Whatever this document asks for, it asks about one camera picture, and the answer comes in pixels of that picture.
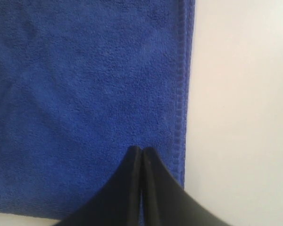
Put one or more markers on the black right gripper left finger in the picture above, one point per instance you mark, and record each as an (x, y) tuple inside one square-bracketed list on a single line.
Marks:
[(117, 203)]

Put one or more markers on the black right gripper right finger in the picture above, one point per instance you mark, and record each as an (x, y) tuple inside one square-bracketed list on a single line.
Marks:
[(164, 202)]

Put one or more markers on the blue microfibre cloth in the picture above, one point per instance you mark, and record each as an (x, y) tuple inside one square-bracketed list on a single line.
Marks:
[(80, 82)]

